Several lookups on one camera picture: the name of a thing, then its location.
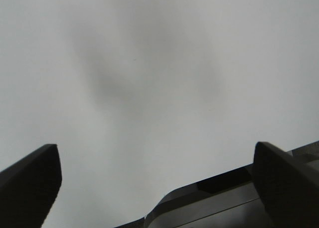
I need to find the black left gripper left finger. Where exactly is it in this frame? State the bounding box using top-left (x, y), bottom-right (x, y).
top-left (0, 144), bottom-right (62, 228)

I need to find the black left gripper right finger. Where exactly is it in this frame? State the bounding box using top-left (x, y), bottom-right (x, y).
top-left (252, 142), bottom-right (319, 228)

